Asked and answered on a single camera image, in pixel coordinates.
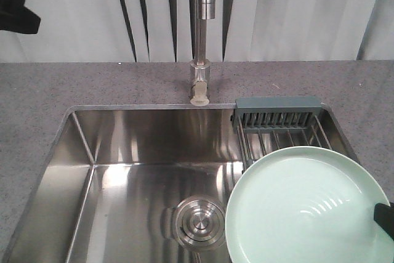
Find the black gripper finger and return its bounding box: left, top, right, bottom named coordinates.
left=1, top=0, right=41, bottom=34
left=373, top=203, right=394, bottom=240

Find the light green round plate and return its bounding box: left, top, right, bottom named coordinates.
left=225, top=146, right=393, bottom=262

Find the white pleated curtain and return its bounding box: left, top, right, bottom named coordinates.
left=1, top=0, right=393, bottom=63

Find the round steel sink drain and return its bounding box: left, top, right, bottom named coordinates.
left=171, top=195, right=225, bottom=253

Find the stainless steel faucet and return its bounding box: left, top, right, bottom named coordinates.
left=190, top=0, right=215, bottom=107

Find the stainless steel sink basin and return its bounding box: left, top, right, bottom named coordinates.
left=3, top=104, right=356, bottom=262

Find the grey wire dish rack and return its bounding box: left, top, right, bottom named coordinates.
left=231, top=96, right=332, bottom=171

